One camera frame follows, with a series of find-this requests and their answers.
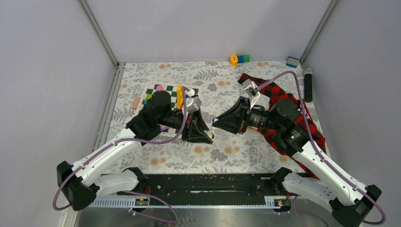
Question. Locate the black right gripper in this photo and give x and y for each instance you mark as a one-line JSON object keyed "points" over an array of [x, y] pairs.
{"points": [[236, 119]]}

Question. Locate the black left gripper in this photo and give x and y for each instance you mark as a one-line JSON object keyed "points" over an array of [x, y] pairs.
{"points": [[195, 128]]}

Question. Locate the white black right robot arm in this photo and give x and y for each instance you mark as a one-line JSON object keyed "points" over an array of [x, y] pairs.
{"points": [[347, 199]]}

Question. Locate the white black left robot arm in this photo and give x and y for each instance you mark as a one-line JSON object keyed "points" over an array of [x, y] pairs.
{"points": [[156, 123]]}

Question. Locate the floral patterned table mat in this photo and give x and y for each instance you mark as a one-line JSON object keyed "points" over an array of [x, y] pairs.
{"points": [[219, 89]]}

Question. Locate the red black plaid sleeve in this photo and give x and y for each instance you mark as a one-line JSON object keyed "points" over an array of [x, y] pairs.
{"points": [[276, 93]]}

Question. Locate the yellow toy block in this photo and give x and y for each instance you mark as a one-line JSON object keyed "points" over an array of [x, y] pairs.
{"points": [[179, 99]]}

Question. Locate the green white checkered board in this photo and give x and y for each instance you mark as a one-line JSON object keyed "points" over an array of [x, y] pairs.
{"points": [[150, 88]]}

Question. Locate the pink cylindrical toy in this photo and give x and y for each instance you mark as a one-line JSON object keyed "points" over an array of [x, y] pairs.
{"points": [[159, 88]]}

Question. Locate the yellow blue green toy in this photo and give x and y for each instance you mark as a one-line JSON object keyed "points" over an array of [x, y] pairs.
{"points": [[239, 59]]}

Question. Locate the stacked colourful toy bricks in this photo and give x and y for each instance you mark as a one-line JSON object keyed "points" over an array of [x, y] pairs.
{"points": [[148, 96]]}

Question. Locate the wooden block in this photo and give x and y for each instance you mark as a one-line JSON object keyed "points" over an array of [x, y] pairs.
{"points": [[135, 103]]}

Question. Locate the blue white toy brick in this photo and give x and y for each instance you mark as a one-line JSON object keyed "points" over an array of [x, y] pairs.
{"points": [[292, 62]]}

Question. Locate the black power strip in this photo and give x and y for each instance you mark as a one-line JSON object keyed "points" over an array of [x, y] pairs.
{"points": [[308, 85]]}

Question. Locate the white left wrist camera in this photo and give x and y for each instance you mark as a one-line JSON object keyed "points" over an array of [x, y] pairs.
{"points": [[192, 101]]}

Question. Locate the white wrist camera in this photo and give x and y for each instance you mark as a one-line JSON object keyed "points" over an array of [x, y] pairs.
{"points": [[252, 90], [192, 101]]}

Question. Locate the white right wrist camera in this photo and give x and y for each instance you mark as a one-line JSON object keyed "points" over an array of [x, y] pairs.
{"points": [[252, 90]]}

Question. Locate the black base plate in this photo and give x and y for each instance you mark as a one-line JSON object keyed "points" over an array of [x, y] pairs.
{"points": [[211, 189]]}

